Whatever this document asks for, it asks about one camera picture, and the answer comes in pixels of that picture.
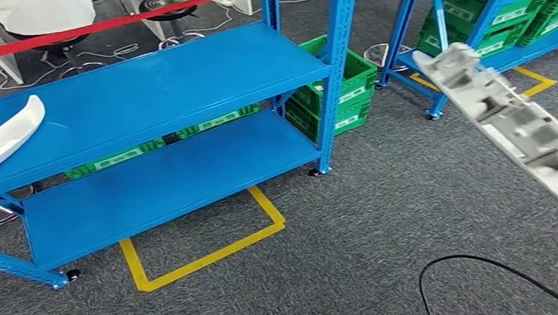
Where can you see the silver plastic wheel cover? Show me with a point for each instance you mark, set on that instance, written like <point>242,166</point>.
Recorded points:
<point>518,125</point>

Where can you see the blue metal shelf rack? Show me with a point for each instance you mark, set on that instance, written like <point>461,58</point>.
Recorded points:
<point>512,57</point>
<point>151,86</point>

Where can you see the white curved plastic part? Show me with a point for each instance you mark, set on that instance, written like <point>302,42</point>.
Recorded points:
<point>0,140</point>

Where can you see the red barrier belt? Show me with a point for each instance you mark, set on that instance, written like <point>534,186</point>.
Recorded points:
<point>96,26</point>

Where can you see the black round stool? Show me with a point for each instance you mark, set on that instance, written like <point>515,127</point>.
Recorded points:
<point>167,4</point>
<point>49,40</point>

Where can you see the white power strip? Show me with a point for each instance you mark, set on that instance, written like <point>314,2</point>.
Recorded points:
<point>222,2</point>

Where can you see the person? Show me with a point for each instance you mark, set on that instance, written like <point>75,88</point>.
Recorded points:
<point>44,13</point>

